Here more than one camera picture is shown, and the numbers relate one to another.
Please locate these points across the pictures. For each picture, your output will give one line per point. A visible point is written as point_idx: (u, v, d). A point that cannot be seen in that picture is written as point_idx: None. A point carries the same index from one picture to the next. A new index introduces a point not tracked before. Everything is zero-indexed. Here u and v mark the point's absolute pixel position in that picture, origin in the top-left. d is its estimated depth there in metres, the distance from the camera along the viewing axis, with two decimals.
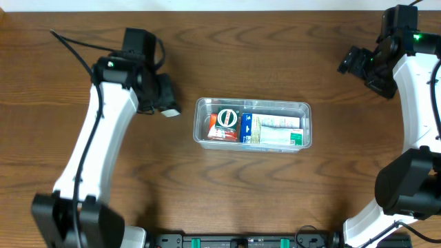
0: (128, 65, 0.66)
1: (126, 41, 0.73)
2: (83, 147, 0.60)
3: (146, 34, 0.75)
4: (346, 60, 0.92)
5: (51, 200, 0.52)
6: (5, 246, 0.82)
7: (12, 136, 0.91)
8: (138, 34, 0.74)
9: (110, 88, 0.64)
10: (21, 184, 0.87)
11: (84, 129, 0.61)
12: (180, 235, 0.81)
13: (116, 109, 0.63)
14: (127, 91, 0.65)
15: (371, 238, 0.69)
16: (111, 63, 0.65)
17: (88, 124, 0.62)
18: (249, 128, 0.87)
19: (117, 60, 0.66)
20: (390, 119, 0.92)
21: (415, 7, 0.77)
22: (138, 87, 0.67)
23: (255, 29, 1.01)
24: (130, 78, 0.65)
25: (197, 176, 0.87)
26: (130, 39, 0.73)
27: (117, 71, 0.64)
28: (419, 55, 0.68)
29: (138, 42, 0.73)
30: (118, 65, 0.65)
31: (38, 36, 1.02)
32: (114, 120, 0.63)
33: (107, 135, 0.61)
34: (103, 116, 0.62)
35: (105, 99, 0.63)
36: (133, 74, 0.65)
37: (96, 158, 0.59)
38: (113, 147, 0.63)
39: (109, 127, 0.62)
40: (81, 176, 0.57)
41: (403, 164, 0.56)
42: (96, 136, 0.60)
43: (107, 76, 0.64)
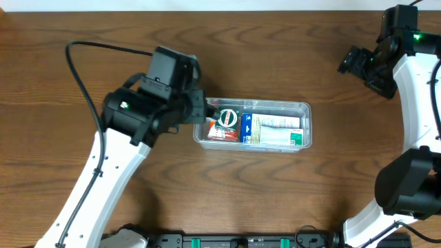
0: (142, 110, 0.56)
1: (153, 67, 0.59)
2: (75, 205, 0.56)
3: (177, 61, 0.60)
4: (346, 60, 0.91)
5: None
6: (6, 245, 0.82)
7: (12, 136, 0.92)
8: (167, 61, 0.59)
9: (115, 137, 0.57)
10: (21, 184, 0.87)
11: (80, 184, 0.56)
12: (180, 235, 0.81)
13: (118, 166, 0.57)
14: (135, 145, 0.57)
15: (371, 238, 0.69)
16: (126, 105, 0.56)
17: (85, 179, 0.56)
18: (249, 128, 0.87)
19: (134, 103, 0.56)
20: (390, 119, 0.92)
21: (415, 7, 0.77)
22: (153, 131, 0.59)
23: (255, 29, 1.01)
24: (143, 130, 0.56)
25: (197, 176, 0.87)
26: (157, 65, 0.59)
27: (131, 117, 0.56)
28: (419, 55, 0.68)
29: (167, 72, 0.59)
30: (132, 109, 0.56)
31: (39, 37, 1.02)
32: (114, 179, 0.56)
33: (102, 195, 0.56)
34: (101, 173, 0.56)
35: (108, 153, 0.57)
36: (145, 125, 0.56)
37: (85, 222, 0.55)
38: (110, 205, 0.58)
39: (105, 187, 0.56)
40: (65, 240, 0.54)
41: (402, 166, 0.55)
42: (89, 198, 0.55)
43: (118, 119, 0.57)
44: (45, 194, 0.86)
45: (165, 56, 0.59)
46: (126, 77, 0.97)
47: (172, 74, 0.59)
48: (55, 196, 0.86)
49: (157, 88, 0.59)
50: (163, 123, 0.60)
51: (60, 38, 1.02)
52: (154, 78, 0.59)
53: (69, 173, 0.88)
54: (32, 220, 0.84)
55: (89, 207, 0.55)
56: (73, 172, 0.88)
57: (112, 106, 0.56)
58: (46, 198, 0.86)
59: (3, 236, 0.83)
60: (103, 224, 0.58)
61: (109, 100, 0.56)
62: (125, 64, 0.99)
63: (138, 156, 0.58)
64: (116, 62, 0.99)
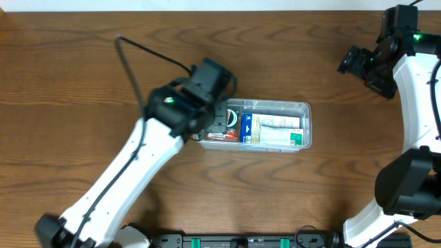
0: (182, 108, 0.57)
1: (198, 73, 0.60)
2: (106, 182, 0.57)
3: (221, 72, 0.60)
4: (346, 60, 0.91)
5: (54, 225, 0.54)
6: (5, 245, 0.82)
7: (12, 136, 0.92)
8: (213, 70, 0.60)
9: (156, 127, 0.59)
10: (21, 184, 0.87)
11: (116, 163, 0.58)
12: (180, 235, 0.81)
13: (154, 153, 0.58)
14: (173, 138, 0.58)
15: (371, 238, 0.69)
16: (169, 100, 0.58)
17: (122, 159, 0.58)
18: (249, 128, 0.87)
19: (176, 100, 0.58)
20: (390, 119, 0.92)
21: (415, 7, 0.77)
22: (189, 132, 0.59)
23: (255, 29, 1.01)
24: (180, 128, 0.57)
25: (197, 176, 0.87)
26: (202, 73, 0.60)
27: (171, 114, 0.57)
28: (419, 55, 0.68)
29: (209, 80, 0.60)
30: (174, 105, 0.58)
31: (39, 37, 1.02)
32: (147, 165, 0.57)
33: (134, 179, 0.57)
34: (138, 157, 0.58)
35: (147, 139, 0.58)
36: (183, 122, 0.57)
37: (113, 202, 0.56)
38: (138, 191, 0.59)
39: (139, 172, 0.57)
40: (91, 215, 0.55)
41: (402, 166, 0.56)
42: (121, 178, 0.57)
43: (160, 113, 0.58)
44: (45, 194, 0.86)
45: (211, 66, 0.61)
46: (126, 77, 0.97)
47: (215, 82, 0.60)
48: (54, 196, 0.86)
49: (198, 91, 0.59)
50: (199, 126, 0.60)
51: (60, 37, 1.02)
52: (197, 83, 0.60)
53: (69, 173, 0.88)
54: (31, 220, 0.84)
55: (120, 187, 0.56)
56: (72, 172, 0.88)
57: (156, 100, 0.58)
58: (46, 198, 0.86)
59: (3, 237, 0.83)
60: (127, 208, 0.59)
61: (155, 94, 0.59)
62: (125, 64, 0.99)
63: (173, 149, 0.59)
64: (115, 62, 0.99)
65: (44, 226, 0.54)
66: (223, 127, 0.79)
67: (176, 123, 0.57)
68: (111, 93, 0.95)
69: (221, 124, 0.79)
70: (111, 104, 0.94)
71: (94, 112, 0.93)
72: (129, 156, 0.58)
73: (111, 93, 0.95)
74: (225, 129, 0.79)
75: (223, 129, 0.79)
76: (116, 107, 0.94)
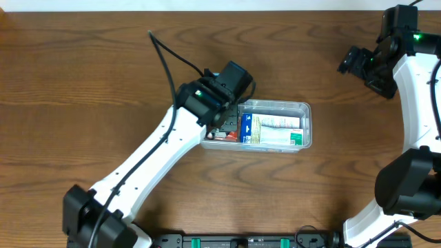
0: (210, 102, 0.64)
1: (223, 74, 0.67)
2: (136, 161, 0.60)
3: (244, 74, 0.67)
4: (346, 60, 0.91)
5: (84, 196, 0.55)
6: (5, 245, 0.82)
7: (12, 136, 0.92)
8: (238, 71, 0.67)
9: (186, 115, 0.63)
10: (21, 184, 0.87)
11: (145, 145, 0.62)
12: (180, 235, 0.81)
13: (182, 138, 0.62)
14: (200, 126, 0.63)
15: (371, 238, 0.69)
16: (199, 94, 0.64)
17: (151, 140, 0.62)
18: (249, 128, 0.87)
19: (204, 94, 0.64)
20: (390, 119, 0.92)
21: (415, 7, 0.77)
22: (211, 124, 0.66)
23: (255, 29, 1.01)
24: (206, 119, 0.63)
25: (197, 176, 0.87)
26: (227, 74, 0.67)
27: (200, 106, 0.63)
28: (419, 55, 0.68)
29: (233, 80, 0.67)
30: (203, 98, 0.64)
31: (39, 37, 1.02)
32: (175, 149, 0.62)
33: (162, 160, 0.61)
34: (167, 140, 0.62)
35: (177, 125, 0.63)
36: (209, 115, 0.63)
37: (142, 178, 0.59)
38: (162, 172, 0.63)
39: (167, 154, 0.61)
40: (120, 189, 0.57)
41: (402, 165, 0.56)
42: (151, 158, 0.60)
43: (189, 104, 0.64)
44: (45, 194, 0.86)
45: (235, 68, 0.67)
46: (126, 77, 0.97)
47: (238, 82, 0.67)
48: (55, 196, 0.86)
49: (222, 89, 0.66)
50: (221, 120, 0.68)
51: (60, 38, 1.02)
52: (222, 82, 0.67)
53: (69, 173, 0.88)
54: (31, 220, 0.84)
55: (150, 166, 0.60)
56: (73, 172, 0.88)
57: (187, 92, 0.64)
58: (46, 198, 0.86)
59: (3, 236, 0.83)
60: (151, 188, 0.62)
61: (185, 87, 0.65)
62: (125, 64, 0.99)
63: (198, 136, 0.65)
64: (116, 62, 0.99)
65: (74, 197, 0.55)
66: (234, 124, 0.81)
67: (202, 115, 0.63)
68: (111, 93, 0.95)
69: (233, 122, 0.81)
70: (111, 104, 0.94)
71: (95, 111, 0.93)
72: (159, 139, 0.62)
73: (111, 93, 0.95)
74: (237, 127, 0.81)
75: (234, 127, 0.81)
76: (116, 107, 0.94)
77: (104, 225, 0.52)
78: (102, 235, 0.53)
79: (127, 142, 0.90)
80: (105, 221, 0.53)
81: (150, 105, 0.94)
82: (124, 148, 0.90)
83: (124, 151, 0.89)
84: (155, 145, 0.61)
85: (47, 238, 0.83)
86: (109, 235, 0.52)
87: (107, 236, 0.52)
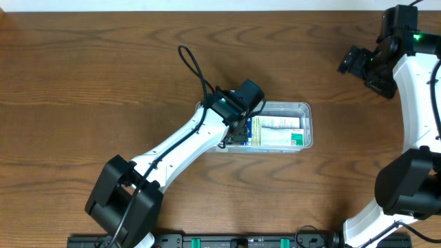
0: (233, 107, 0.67)
1: (240, 89, 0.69)
2: (170, 144, 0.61)
3: (260, 93, 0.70)
4: (346, 60, 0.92)
5: (125, 167, 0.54)
6: (5, 245, 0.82)
7: (13, 136, 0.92)
8: (254, 88, 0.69)
9: (215, 114, 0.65)
10: (21, 184, 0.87)
11: (178, 133, 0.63)
12: (180, 235, 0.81)
13: (211, 132, 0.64)
14: (224, 125, 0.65)
15: (371, 238, 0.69)
16: (224, 100, 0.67)
17: (183, 130, 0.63)
18: (249, 130, 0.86)
19: (228, 100, 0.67)
20: (390, 119, 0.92)
21: (415, 7, 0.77)
22: (230, 129, 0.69)
23: (255, 29, 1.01)
24: (229, 122, 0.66)
25: (197, 175, 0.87)
26: (244, 89, 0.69)
27: (224, 111, 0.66)
28: (419, 55, 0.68)
29: (250, 95, 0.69)
30: (228, 104, 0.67)
31: (40, 37, 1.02)
32: (204, 140, 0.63)
33: (192, 149, 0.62)
34: (198, 131, 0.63)
35: (207, 120, 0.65)
36: (231, 118, 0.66)
37: (176, 160, 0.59)
38: (188, 162, 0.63)
39: (197, 143, 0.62)
40: (158, 164, 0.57)
41: (403, 159, 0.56)
42: (182, 145, 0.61)
43: (216, 107, 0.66)
44: (45, 194, 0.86)
45: (251, 86, 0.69)
46: (126, 77, 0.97)
47: (253, 98, 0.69)
48: (55, 196, 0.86)
49: (240, 99, 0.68)
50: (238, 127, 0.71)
51: (60, 38, 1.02)
52: (240, 94, 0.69)
53: (69, 173, 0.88)
54: (30, 220, 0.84)
55: (184, 150, 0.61)
56: (72, 172, 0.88)
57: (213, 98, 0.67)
58: (46, 198, 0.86)
59: (3, 236, 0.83)
60: (176, 173, 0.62)
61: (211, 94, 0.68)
62: (125, 64, 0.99)
63: (222, 134, 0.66)
64: (116, 62, 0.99)
65: (114, 167, 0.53)
66: (242, 136, 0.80)
67: (227, 118, 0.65)
68: (111, 93, 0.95)
69: (241, 133, 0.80)
70: (111, 103, 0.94)
71: (95, 112, 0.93)
72: (191, 129, 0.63)
73: (111, 93, 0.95)
74: (244, 138, 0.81)
75: (242, 139, 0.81)
76: (117, 107, 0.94)
77: (142, 193, 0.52)
78: (138, 204, 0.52)
79: (127, 142, 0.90)
80: (143, 190, 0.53)
81: (151, 105, 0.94)
82: (123, 148, 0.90)
83: (123, 151, 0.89)
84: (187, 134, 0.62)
85: (46, 238, 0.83)
86: (145, 204, 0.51)
87: (145, 205, 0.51)
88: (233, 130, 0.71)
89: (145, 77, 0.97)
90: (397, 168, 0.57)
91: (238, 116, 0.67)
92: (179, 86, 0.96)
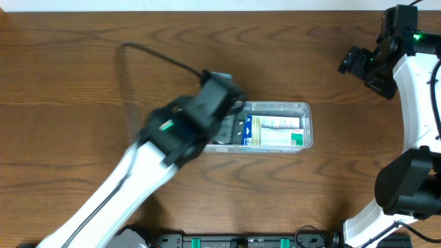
0: (183, 132, 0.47)
1: (204, 91, 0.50)
2: (83, 215, 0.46)
3: (227, 96, 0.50)
4: (346, 60, 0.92)
5: None
6: (5, 246, 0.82)
7: (13, 136, 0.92)
8: (219, 93, 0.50)
9: (146, 158, 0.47)
10: (21, 184, 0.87)
11: (94, 195, 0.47)
12: (180, 235, 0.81)
13: (139, 189, 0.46)
14: (166, 166, 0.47)
15: (371, 238, 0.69)
16: (169, 123, 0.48)
17: (102, 189, 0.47)
18: (249, 130, 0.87)
19: (176, 122, 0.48)
20: (390, 119, 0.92)
21: (415, 7, 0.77)
22: (182, 162, 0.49)
23: (255, 29, 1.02)
24: (178, 156, 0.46)
25: (197, 175, 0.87)
26: (207, 91, 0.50)
27: (170, 140, 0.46)
28: (419, 55, 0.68)
29: (213, 102, 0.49)
30: (177, 127, 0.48)
31: (40, 37, 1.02)
32: (130, 200, 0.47)
33: (116, 213, 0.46)
34: (121, 189, 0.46)
35: (133, 171, 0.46)
36: (181, 149, 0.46)
37: (94, 233, 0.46)
38: (111, 227, 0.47)
39: (120, 207, 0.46)
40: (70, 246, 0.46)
41: (403, 159, 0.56)
42: (100, 213, 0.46)
43: (157, 137, 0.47)
44: (45, 195, 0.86)
45: (216, 85, 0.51)
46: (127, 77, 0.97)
47: (218, 107, 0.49)
48: (55, 196, 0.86)
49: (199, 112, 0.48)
50: (194, 153, 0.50)
51: (60, 38, 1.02)
52: (198, 103, 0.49)
53: (69, 173, 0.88)
54: (30, 221, 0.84)
55: (102, 220, 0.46)
56: (72, 172, 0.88)
57: (155, 121, 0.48)
58: (46, 198, 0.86)
59: (3, 237, 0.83)
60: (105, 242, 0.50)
61: (154, 114, 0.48)
62: (125, 64, 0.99)
63: (162, 179, 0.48)
64: (116, 62, 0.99)
65: None
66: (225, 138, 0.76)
67: (173, 149, 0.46)
68: (111, 93, 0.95)
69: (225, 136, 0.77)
70: (111, 103, 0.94)
71: (95, 111, 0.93)
72: (111, 189, 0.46)
73: (111, 93, 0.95)
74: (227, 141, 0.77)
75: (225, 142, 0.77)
76: (117, 107, 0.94)
77: None
78: None
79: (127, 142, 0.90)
80: None
81: (150, 105, 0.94)
82: (123, 148, 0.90)
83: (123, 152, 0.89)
84: (106, 198, 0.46)
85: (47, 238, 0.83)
86: None
87: None
88: (189, 159, 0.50)
89: (145, 77, 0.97)
90: (397, 169, 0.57)
91: (191, 144, 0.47)
92: (179, 86, 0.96)
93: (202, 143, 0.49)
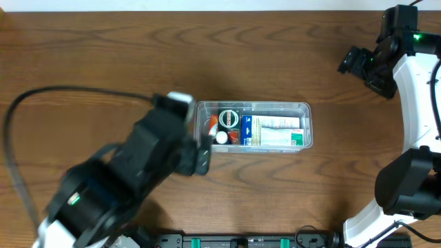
0: (101, 201, 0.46)
1: (130, 142, 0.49)
2: None
3: (156, 147, 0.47)
4: (346, 60, 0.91)
5: None
6: (5, 246, 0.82)
7: (12, 136, 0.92)
8: (147, 145, 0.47)
9: (54, 237, 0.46)
10: (21, 184, 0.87)
11: None
12: (180, 235, 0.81)
13: None
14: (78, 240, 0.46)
15: (371, 238, 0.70)
16: (79, 195, 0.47)
17: None
18: (249, 130, 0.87)
19: (92, 191, 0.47)
20: (390, 119, 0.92)
21: (415, 7, 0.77)
22: (108, 229, 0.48)
23: (255, 29, 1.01)
24: (96, 226, 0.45)
25: (197, 175, 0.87)
26: (133, 143, 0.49)
27: (88, 212, 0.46)
28: (419, 55, 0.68)
29: (140, 157, 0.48)
30: (94, 196, 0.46)
31: (40, 37, 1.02)
32: None
33: None
34: None
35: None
36: (98, 222, 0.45)
37: None
38: None
39: None
40: None
41: (404, 159, 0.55)
42: None
43: (75, 207, 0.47)
44: (45, 195, 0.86)
45: (146, 133, 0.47)
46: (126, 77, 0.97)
47: (145, 163, 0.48)
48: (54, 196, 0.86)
49: (126, 166, 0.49)
50: (122, 220, 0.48)
51: (60, 38, 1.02)
52: (127, 156, 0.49)
53: None
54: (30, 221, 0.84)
55: None
56: None
57: (69, 189, 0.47)
58: (46, 198, 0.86)
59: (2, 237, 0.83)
60: None
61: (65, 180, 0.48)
62: (125, 64, 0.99)
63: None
64: (116, 62, 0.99)
65: None
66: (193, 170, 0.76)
67: (91, 222, 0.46)
68: (111, 94, 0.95)
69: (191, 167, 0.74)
70: (111, 103, 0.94)
71: (95, 111, 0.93)
72: None
73: None
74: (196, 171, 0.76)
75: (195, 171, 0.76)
76: (117, 107, 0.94)
77: None
78: None
79: None
80: None
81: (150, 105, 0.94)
82: None
83: None
84: None
85: None
86: None
87: None
88: (118, 225, 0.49)
89: (144, 77, 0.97)
90: (397, 169, 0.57)
91: (111, 213, 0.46)
92: (179, 86, 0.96)
93: (133, 204, 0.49)
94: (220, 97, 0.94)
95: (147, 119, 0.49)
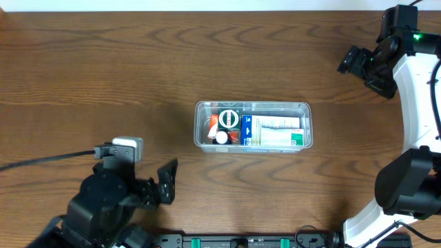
0: None
1: (71, 214, 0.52)
2: None
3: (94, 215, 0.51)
4: (346, 60, 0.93)
5: None
6: (5, 246, 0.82)
7: (13, 136, 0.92)
8: (85, 213, 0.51)
9: None
10: (21, 184, 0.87)
11: None
12: (180, 235, 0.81)
13: None
14: None
15: (370, 238, 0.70)
16: None
17: None
18: (249, 130, 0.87)
19: None
20: (390, 119, 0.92)
21: (415, 7, 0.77)
22: None
23: (255, 29, 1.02)
24: None
25: (197, 175, 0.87)
26: (72, 216, 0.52)
27: None
28: (419, 54, 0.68)
29: (80, 222, 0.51)
30: None
31: (40, 37, 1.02)
32: None
33: None
34: None
35: None
36: None
37: None
38: None
39: None
40: None
41: (404, 158, 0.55)
42: None
43: None
44: (45, 195, 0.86)
45: (83, 208, 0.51)
46: (126, 77, 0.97)
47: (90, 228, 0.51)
48: (55, 196, 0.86)
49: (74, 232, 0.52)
50: None
51: (60, 38, 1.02)
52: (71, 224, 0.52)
53: (69, 173, 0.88)
54: (31, 220, 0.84)
55: None
56: (72, 172, 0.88)
57: None
58: (46, 198, 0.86)
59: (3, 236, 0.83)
60: None
61: None
62: (125, 65, 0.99)
63: None
64: (116, 62, 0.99)
65: None
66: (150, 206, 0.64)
67: None
68: (111, 93, 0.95)
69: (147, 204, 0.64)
70: (110, 103, 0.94)
71: (95, 111, 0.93)
72: None
73: (111, 92, 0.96)
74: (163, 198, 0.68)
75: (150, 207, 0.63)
76: (117, 107, 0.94)
77: None
78: None
79: None
80: None
81: (151, 105, 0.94)
82: None
83: None
84: None
85: None
86: None
87: None
88: None
89: (144, 77, 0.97)
90: (397, 169, 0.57)
91: None
92: (179, 86, 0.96)
93: None
94: (220, 97, 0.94)
95: (81, 193, 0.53)
